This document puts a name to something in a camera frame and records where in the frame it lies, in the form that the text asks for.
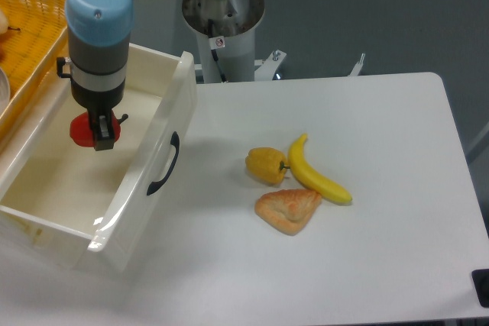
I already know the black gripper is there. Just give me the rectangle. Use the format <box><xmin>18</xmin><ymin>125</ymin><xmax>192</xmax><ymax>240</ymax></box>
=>
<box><xmin>71</xmin><ymin>81</ymin><xmax>125</xmax><ymax>151</ymax></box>

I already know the red bell pepper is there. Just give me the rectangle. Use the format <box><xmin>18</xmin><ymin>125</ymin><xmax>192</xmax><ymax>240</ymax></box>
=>
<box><xmin>70</xmin><ymin>112</ymin><xmax>129</xmax><ymax>148</ymax></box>

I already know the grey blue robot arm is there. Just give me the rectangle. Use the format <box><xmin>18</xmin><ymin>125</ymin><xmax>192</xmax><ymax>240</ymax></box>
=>
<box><xmin>57</xmin><ymin>0</ymin><xmax>134</xmax><ymax>150</ymax></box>

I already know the white open drawer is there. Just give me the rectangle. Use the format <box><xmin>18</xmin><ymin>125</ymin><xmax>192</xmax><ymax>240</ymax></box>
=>
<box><xmin>1</xmin><ymin>45</ymin><xmax>197</xmax><ymax>271</ymax></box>

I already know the white drawer cabinet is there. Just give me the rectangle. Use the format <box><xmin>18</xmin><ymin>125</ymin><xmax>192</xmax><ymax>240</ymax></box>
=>
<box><xmin>0</xmin><ymin>13</ymin><xmax>107</xmax><ymax>250</ymax></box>

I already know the yellow bell pepper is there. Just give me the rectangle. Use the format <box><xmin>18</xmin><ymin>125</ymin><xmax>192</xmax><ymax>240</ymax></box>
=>
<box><xmin>245</xmin><ymin>147</ymin><xmax>290</xmax><ymax>185</ymax></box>

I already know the metal bowl edge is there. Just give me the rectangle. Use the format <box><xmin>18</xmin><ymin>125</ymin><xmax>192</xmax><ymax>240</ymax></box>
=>
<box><xmin>0</xmin><ymin>68</ymin><xmax>11</xmax><ymax>115</ymax></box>

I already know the yellow woven basket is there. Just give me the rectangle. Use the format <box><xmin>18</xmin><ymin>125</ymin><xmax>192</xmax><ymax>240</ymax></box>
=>
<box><xmin>1</xmin><ymin>0</ymin><xmax>67</xmax><ymax>139</ymax></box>

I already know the pear in basket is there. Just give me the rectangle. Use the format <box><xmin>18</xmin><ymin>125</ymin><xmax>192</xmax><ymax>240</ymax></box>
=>
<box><xmin>0</xmin><ymin>9</ymin><xmax>21</xmax><ymax>44</ymax></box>

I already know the triangular pastry bread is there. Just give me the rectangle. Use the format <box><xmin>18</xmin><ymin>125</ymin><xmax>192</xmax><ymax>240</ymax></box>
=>
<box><xmin>254</xmin><ymin>189</ymin><xmax>322</xmax><ymax>236</ymax></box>

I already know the yellow banana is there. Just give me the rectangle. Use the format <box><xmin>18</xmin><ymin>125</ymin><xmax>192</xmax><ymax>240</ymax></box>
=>
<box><xmin>287</xmin><ymin>134</ymin><xmax>353</xmax><ymax>205</ymax></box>

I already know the black corner object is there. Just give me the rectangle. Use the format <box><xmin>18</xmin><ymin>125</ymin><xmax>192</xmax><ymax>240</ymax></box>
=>
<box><xmin>471</xmin><ymin>269</ymin><xmax>489</xmax><ymax>308</ymax></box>

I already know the black drawer handle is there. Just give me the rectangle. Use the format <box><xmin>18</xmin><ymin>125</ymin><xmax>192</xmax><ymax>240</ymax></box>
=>
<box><xmin>146</xmin><ymin>131</ymin><xmax>180</xmax><ymax>196</ymax></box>

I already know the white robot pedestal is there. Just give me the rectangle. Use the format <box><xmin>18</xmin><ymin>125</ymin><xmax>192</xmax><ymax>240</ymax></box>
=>
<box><xmin>182</xmin><ymin>0</ymin><xmax>265</xmax><ymax>83</ymax></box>

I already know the white table frame bracket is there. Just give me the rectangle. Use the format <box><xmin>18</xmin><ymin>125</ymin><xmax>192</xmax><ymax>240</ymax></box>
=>
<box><xmin>254</xmin><ymin>50</ymin><xmax>366</xmax><ymax>81</ymax></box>

